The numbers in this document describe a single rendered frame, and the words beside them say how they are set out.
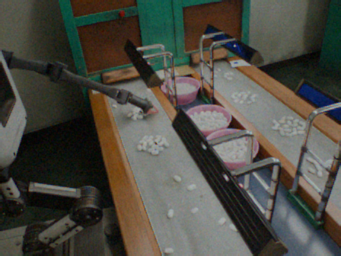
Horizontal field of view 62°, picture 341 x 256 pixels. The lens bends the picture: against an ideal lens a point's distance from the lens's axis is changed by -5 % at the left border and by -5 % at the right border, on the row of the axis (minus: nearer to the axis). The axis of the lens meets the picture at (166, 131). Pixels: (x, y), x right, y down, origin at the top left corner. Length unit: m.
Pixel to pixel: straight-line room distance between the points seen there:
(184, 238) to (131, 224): 0.21
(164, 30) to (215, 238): 1.53
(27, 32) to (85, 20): 0.93
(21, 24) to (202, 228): 2.32
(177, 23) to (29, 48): 1.40
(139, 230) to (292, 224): 0.61
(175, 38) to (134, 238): 1.54
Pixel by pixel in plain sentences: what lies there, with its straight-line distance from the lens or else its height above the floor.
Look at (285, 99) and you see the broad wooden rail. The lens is 1.91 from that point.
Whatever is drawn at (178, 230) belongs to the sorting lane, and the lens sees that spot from 1.17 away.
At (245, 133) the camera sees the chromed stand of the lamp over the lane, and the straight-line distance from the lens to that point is 0.97.
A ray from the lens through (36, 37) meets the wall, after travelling 2.93.
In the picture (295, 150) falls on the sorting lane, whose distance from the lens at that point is 1.54.
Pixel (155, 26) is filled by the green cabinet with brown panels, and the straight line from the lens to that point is 2.20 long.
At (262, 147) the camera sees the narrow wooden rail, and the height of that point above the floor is 0.76.
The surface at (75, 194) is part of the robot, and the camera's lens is 1.31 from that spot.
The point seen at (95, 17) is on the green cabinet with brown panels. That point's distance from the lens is 2.10.
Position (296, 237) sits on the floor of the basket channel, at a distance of 1.27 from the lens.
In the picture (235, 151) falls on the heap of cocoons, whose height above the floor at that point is 0.74.
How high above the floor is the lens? 1.68
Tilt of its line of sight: 35 degrees down
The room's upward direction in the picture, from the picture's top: 7 degrees counter-clockwise
